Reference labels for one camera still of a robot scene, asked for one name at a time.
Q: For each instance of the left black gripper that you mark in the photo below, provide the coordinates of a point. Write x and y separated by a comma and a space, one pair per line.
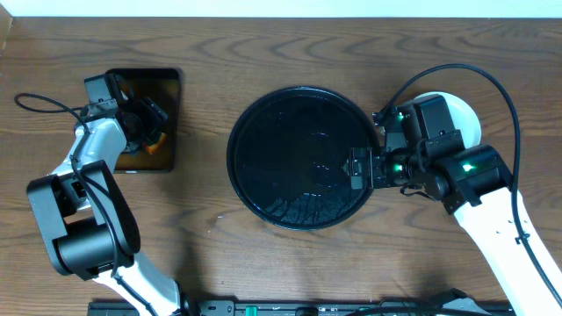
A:
154, 117

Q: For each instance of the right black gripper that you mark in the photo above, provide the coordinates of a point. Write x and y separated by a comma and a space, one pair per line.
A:
369, 168

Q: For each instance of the orange green scrub sponge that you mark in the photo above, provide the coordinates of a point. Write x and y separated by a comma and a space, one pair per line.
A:
154, 142

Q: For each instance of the light green plate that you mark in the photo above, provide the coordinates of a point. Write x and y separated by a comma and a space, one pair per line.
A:
463, 116

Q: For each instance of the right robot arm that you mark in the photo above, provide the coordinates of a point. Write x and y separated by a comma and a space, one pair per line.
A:
476, 187

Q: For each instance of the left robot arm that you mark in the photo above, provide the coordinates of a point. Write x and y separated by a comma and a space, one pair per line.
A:
84, 220

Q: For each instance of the black rectangular water tray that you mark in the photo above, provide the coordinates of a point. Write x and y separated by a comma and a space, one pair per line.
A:
164, 87

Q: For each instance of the round black serving tray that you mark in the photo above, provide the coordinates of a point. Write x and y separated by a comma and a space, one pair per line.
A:
286, 156

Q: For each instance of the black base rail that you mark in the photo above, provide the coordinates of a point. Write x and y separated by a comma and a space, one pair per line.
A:
230, 308

